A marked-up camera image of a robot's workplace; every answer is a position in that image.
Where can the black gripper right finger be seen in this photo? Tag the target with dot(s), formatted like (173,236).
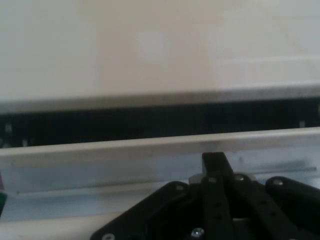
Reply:
(262,210)

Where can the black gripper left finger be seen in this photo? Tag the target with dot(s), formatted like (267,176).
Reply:
(160,212)

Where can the white toaster oven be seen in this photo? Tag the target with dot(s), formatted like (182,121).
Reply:
(150,50)

